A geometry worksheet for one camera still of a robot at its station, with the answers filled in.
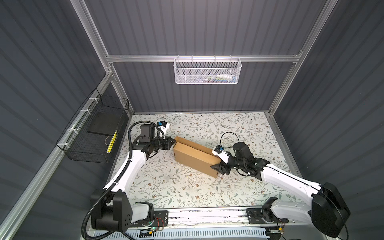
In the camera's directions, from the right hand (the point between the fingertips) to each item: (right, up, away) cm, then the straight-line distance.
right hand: (215, 162), depth 80 cm
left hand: (-23, +12, +2) cm, 26 cm away
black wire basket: (-62, +16, -7) cm, 64 cm away
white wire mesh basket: (-1, +66, +43) cm, 79 cm away
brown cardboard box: (-11, +3, -1) cm, 12 cm away
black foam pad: (-57, +22, -4) cm, 61 cm away
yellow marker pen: (-52, +10, -10) cm, 54 cm away
